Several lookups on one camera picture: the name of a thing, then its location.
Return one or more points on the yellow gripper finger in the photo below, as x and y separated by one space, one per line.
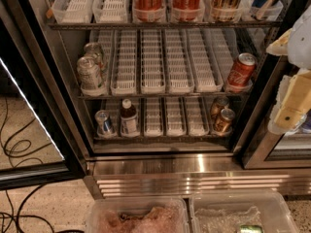
293 102
280 46

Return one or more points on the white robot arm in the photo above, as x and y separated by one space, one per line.
299 44

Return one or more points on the red coke can middle shelf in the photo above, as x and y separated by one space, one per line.
242 69

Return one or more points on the blue white can top shelf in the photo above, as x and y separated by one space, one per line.
263 9

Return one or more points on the right fridge glass door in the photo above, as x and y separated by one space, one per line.
262 149

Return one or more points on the gold can front bottom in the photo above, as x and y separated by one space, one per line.
224 120

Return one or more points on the gold can rear bottom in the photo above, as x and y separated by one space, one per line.
219 103

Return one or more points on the green can in bin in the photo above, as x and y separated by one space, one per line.
250 229

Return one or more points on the white green can rear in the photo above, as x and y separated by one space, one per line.
95 50

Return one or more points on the white green can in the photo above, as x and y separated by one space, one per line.
95 50
89 73

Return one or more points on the blue silver can bottom shelf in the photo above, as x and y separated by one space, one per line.
105 126

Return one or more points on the white green can front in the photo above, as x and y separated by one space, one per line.
89 73

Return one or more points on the steel fridge base grille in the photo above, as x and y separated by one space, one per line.
186 175

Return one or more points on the glass fridge door left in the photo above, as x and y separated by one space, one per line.
42 140

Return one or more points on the clear bin with bubble wrap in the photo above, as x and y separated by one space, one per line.
225 211

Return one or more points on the brown bottle white cap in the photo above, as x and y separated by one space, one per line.
129 118

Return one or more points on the clear bin with brown contents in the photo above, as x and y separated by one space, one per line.
138 215

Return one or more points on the middle wire shelf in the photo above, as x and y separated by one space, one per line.
153 95

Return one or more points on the wire shelf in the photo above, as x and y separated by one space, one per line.
162 25
162 138
153 95

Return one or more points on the bottom wire shelf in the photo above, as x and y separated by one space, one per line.
162 138

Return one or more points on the top wire shelf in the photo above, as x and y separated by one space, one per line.
162 25

